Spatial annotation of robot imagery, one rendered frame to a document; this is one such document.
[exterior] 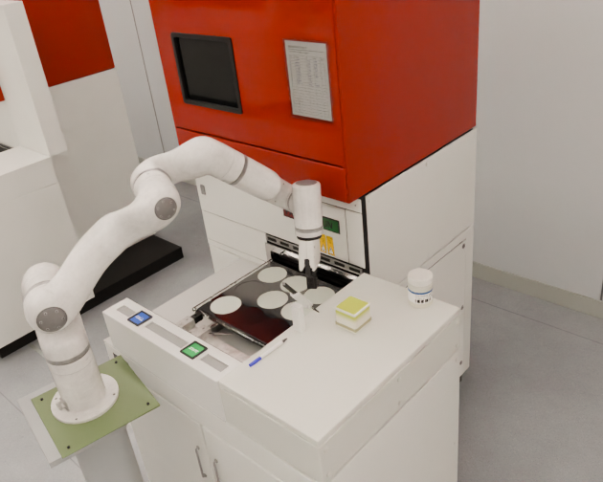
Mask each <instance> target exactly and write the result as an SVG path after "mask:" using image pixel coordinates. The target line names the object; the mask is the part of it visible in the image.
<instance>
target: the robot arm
mask: <svg viewBox="0 0 603 482"><path fill-rule="evenodd" d="M206 175H211V176H213V177H214V178H216V179H218V180H220V181H222V182H224V183H226V184H228V185H230V186H233V187H236V188H238V189H240V190H242V191H244V192H246V193H248V194H250V195H252V196H254V197H257V198H258V199H260V200H263V201H266V202H268V203H271V204H273V205H275V206H277V207H280V208H283V209H285V210H287V211H290V212H292V213H293V216H294V224H295V234H296V235H297V238H298V239H300V241H299V269H300V271H302V270H303V269H304V267H305V276H306V285H307V289H317V288H318V276H317V275H316V274H317V267H318V265H319V262H320V259H321V251H320V238H321V237H322V234H323V232H324V227H323V212H322V194H321V183H320V182H318V181H315V180H301V181H297V182H295V183H294V184H293V185H291V184H289V183H288V182H286V181H284V180H283V179H281V178H280V177H279V175H278V174H277V173H276V172H275V171H273V170H272V169H270V168H268V167H266V166H265V165H263V164H260V163H258V162H257V161H255V160H253V159H251V158H249V157H247V156H246V155H244V154H242V153H240V152H238V151H236V150H234V149H233V148H231V147H229V146H228V145H226V144H224V143H222V142H219V141H218V140H215V139H213V138H210V137H205V136H200V137H195V138H193V139H191V140H189V141H187V142H185V143H183V144H181V145H180V146H178V147H176V148H175V149H173V150H171V151H169V152H167V153H163V154H159V155H155V156H152V157H150V158H148V159H146V160H144V161H143V162H142V163H140V164H139V165H138V166H137V167H136V168H135V170H134V171H133V173H132V175H131V178H130V185H131V189H132V191H133V193H134V195H135V197H136V198H135V200H134V201H133V202H132V203H131V204H130V205H129V206H127V207H125V208H122V209H119V210H117V211H114V212H111V213H108V214H106V215H104V216H103V217H102V218H101V219H100V220H99V221H98V222H97V223H96V224H95V225H94V226H93V227H92V228H91V229H90V230H89V231H87V232H86V233H85V234H84V235H83V236H82V237H81V238H80V239H79V241H78V242H77V243H76V245H75V246H74V248H73V249H72V251H71V252H70V254H69V255H68V257H67V258H66V260H65V262H64V263H63V265H62V266H61V268H60V267H58V265H56V264H53V263H48V262H43V263H38V264H35V265H33V266H31V267H30V268H29V269H28V270H27V271H26V272H25V274H24V276H23V278H22V282H21V293H22V300H23V308H24V314H25V318H26V320H27V321H28V323H29V324H30V326H31V327H32V328H33V329H34V330H35V332H36V336H37V339H38V342H39V345H40V348H41V350H42V353H43V355H44V358H45V360H46V363H47V364H48V367H49V369H50V372H51V374H52V377H53V379H54V382H55V384H56V388H57V390H58V392H57V393H56V394H55V396H54V398H53V399H52V403H51V410H52V412H53V415H54V416H55V418H56V419H57V420H59V421H60V422H62V423H65V424H72V425H74V424H82V423H86V422H89V421H92V420H94V419H97V418H98V417H100V416H101V415H102V414H104V413H105V412H106V411H108V410H109V409H110V408H111V407H112V406H113V404H114V403H116V401H117V399H118V396H119V386H118V384H117V382H116V381H115V379H114V378H112V377H111V376H108V375H106V374H101V373H100V370H99V368H98V365H97V362H96V359H95V356H94V353H93V351H92V348H91V345H90V342H89V339H88V337H87V334H86V331H85V328H84V325H83V322H82V319H81V316H80V313H79V312H80V310H81V308H82V307H83V305H84V304H85V302H86V300H87V299H88V297H89V296H90V294H91V293H92V291H93V289H94V287H95V286H96V284H97V282H98V281H99V279H100V278H101V276H102V274H103V273H104V271H105V270H106V269H107V268H108V266H109V265H110V264H111V263H112V262H113V261H114V260H115V259H116V258H117V257H118V256H119V255H120V254H121V253H122V252H123V251H124V250H125V249H126V248H127V247H128V246H130V245H131V244H132V243H134V242H135V241H137V240H138V239H140V238H142V237H144V236H146V235H149V234H151V233H154V232H156V231H159V230H162V229H163V228H165V227H166V226H167V225H169V224H170V223H171V222H172V221H173V220H174V218H175V217H176V216H177V214H178V212H179V210H180V207H181V200H180V196H179V193H178V191H177V189H176V187H175V186H174V185H175V184H177V183H179V182H183V181H187V180H192V179H196V178H200V177H203V176H206Z"/></svg>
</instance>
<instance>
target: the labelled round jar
mask: <svg viewBox="0 0 603 482"><path fill-rule="evenodd" d="M408 299H409V303H410V305H412V306H413V307H415V308H426V307H429V306H430V305H432V303H433V274H432V272H431V271H429V270H427V269H422V268H418V269H413V270H411V271H409V272H408Z"/></svg>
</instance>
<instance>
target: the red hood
mask: <svg viewBox="0 0 603 482"><path fill-rule="evenodd" d="M148 2H149V6H150V11H151V16H152V20H153V25H154V30H155V34H156V39H157V43H158V48H159V53H160V58H161V61H162V66H163V71H164V76H165V80H166V85H167V93H168V97H169V102H170V107H171V112H172V116H173V120H174V125H175V130H176V135H177V139H178V143H179V146H180V145H181V144H183V143H185V142H187V141H189V140H191V139H193V138H195V137H200V136H205V137H210V138H213V139H215V140H218V141H219V142H222V143H224V144H226V145H228V146H229V147H231V148H233V149H234V150H236V151H238V152H240V153H242V154H244V155H246V156H247V157H249V158H251V159H253V160H255V161H257V162H258V163H260V164H263V165H265V166H266V167H268V168H270V169H272V170H273V171H275V172H276V173H277V174H278V175H279V177H280V178H281V179H283V180H284V181H286V182H288V183H289V184H291V185H293V184H294V183H295V182H297V181H301V180H315V181H318V182H320V183H321V194H322V196H323V197H327V198H330V199H334V200H337V201H341V202H344V203H348V204H350V203H352V202H353V201H355V200H357V199H358V198H360V197H361V196H363V195H365V194H366V193H368V192H369V191H371V190H373V189H374V188H376V187H378V186H380V185H381V184H383V183H385V182H386V181H387V180H389V179H390V178H392V177H393V176H395V175H397V174H398V173H400V172H402V171H403V170H405V169H406V168H408V167H410V166H411V165H413V164H415V163H417V162H418V161H420V160H422V159H423V158H425V157H426V156H428V155H430V154H431V153H433V152H435V151H436V150H438V149H439V148H440V147H442V146H443V145H445V144H446V143H448V142H450V141H452V140H454V139H455V138H457V137H458V136H460V135H462V134H463V133H465V132H467V131H468V130H470V129H471V128H473V127H475V126H476V117H477V87H478V57H479V26H480V0H148Z"/></svg>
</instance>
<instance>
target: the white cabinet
mask: <svg viewBox="0 0 603 482"><path fill-rule="evenodd" d="M105 346H106V349H107V352H108V356H109V359H110V360H112V359H114V358H116V357H118V356H119V355H121V356H122V357H123V358H124V360H125V361H126V362H127V363H128V365H129V366H130V367H131V368H132V370H133V371H134V372H135V374H136V375H137V376H138V377H139V379H140V380H141V381H142V382H143V384H144V385H145V386H146V388H147V389H148V390H149V391H150V393H151V394H152V395H153V396H154V398H155V399H156V400H157V402H158V403H159V404H160V406H159V407H157V408H155V409H153V410H151V411H149V412H148V413H147V414H145V415H143V416H141V417H139V418H138V419H136V420H134V421H132V422H130V424H131V426H132V429H133V432H134V435H135V438H136V441H137V444H138V447H139V450H140V454H141V456H142V459H143V462H144V465H145V470H146V473H147V476H148V479H149V482H317V481H316V480H314V479H313V478H311V477H310V476H308V475H307V474H305V473H304V472H302V471H300V470H299V469H297V468H296V467H294V466H293V465H291V464H290V463H288V462H287V461H285V460H284V459H282V458H281V457H279V456H278V455H276V454H275V453H273V452H272V451H270V450H269V449H267V448H266V447H264V446H263V445H262V444H260V443H259V442H257V441H256V440H254V439H253V438H251V437H250V436H248V435H247V434H245V433H244V432H242V431H241V430H239V429H238V428H236V427H234V426H233V425H231V424H230V423H228V422H226V423H225V422H223V421H222V420H220V419H219V418H217V417H216V416H214V415H213V414H212V413H210V412H209V411H208V410H207V409H205V408H204V407H202V406H201V405H199V404H197V403H196V402H194V401H193V400H191V399H190V398H188V397H187V396H185V395H184V394H182V393H181V392H179V391H178V390H176V389H175V388H173V387H172V386H170V385H169V384H167V383H165V382H164V381H162V380H161V379H159V378H158V377H156V376H155V375H153V374H152V373H150V372H149V371H147V370H146V369H144V368H143V367H141V366H140V365H138V364H137V363H135V362H134V361H133V360H131V359H130V358H128V357H127V356H125V355H124V354H122V353H121V352H119V351H118V350H116V349H115V348H113V347H112V346H110V345H109V344H107V343H106V342H105ZM459 363H460V349H458V350H457V351H456V352H455V353H454V354H453V355H452V356H451V357H450V358H449V359H448V360H447V362H445V363H444V364H443V365H442V366H441V367H440V368H439V369H438V370H437V371H436V372H435V374H434V375H433V376H432V377H431V378H430V379H429V380H428V381H427V382H426V383H424V384H423V385H422V386H421V387H420V388H419V389H418V390H417V391H416V392H415V393H414V394H413V395H412V397H411V398H410V399H409V400H408V401H407V402H406V403H405V404H403V405H402V406H401V407H400V408H399V409H398V410H397V411H396V412H395V413H394V414H393V415H392V416H391V417H390V418H389V420H388V421H387V422H386V423H385V424H384V425H382V426H381V427H380V428H379V430H378V431H377V432H376V433H375V434H374V435H373V436H372V437H371V438H370V439H369V440H368V441H367V442H366V443H365V444H364V445H363V446H362V447H361V448H360V449H359V450H358V451H357V452H356V453H355V454H354V455H353V456H352V457H351V458H350V459H349V460H348V461H347V462H346V463H345V464H344V465H343V466H342V467H341V468H340V469H339V470H338V471H337V472H336V473H335V474H334V475H333V476H332V477H331V478H330V479H329V480H328V481H327V482H458V405H459Z"/></svg>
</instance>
